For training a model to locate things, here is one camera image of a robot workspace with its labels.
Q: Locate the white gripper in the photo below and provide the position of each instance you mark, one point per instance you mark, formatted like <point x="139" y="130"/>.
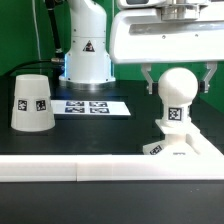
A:
<point x="141" y="36"/>

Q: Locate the white lamp bulb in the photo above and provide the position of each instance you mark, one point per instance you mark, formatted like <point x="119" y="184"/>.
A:
<point x="177" y="87"/>

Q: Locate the white marker sheet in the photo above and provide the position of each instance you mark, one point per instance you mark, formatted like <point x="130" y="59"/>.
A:
<point x="102" y="108"/>

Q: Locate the white L-shaped fence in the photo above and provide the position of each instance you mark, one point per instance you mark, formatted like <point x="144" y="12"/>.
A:
<point x="208" y="164"/>

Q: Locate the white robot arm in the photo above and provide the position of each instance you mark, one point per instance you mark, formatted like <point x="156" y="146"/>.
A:
<point x="88" y="63"/>

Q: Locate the white lamp base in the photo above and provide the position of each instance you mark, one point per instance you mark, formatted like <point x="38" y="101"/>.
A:
<point x="176" y="140"/>

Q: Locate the white lamp shade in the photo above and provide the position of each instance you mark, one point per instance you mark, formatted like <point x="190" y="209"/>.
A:
<point x="32" y="110"/>

